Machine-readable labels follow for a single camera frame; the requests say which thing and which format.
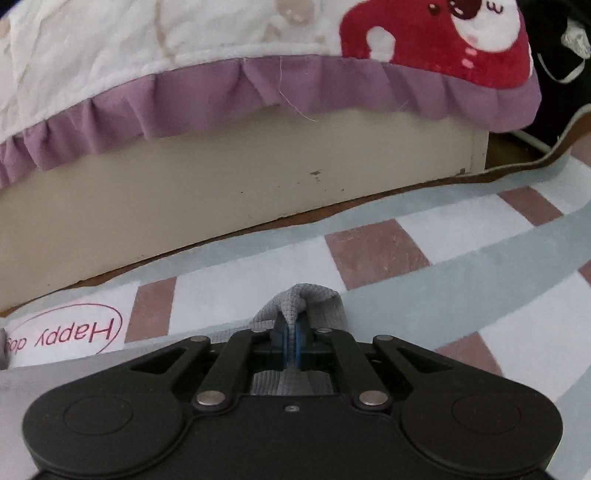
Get grey knit sweater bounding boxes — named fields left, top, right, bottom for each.
left=249, top=283, right=346, bottom=396

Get beige bed base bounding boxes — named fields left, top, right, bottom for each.
left=1, top=109, right=489, bottom=309

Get white quilt purple ruffle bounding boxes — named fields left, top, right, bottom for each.
left=1, top=1, right=541, bottom=187

